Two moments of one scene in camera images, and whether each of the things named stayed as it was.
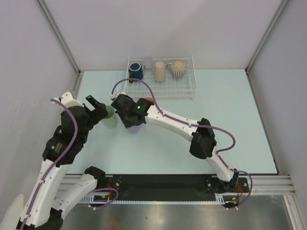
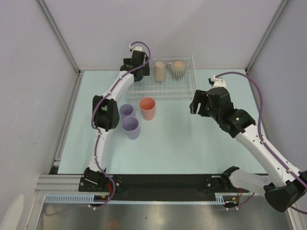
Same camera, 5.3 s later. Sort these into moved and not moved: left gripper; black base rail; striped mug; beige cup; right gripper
Moved: right gripper; left gripper
Not moved: black base rail; beige cup; striped mug
